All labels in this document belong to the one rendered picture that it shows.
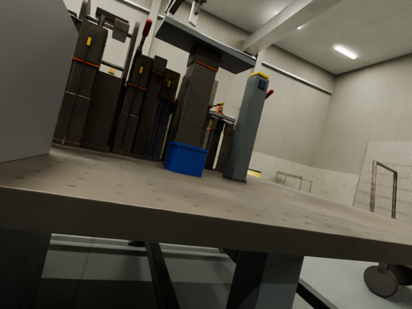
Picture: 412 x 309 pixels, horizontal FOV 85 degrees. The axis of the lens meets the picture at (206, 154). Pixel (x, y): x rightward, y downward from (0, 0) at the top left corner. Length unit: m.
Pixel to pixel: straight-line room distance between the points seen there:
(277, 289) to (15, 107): 0.46
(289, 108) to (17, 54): 12.58
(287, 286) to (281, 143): 11.99
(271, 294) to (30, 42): 0.49
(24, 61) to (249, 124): 0.76
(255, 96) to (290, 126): 11.78
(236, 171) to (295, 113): 12.13
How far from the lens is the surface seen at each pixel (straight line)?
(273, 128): 12.06
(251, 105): 0.95
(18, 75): 0.36
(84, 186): 0.30
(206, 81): 0.86
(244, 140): 0.93
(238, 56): 0.91
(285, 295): 0.46
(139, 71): 0.92
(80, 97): 0.81
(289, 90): 12.88
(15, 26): 0.34
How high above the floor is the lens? 0.77
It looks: 1 degrees up
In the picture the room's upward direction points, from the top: 14 degrees clockwise
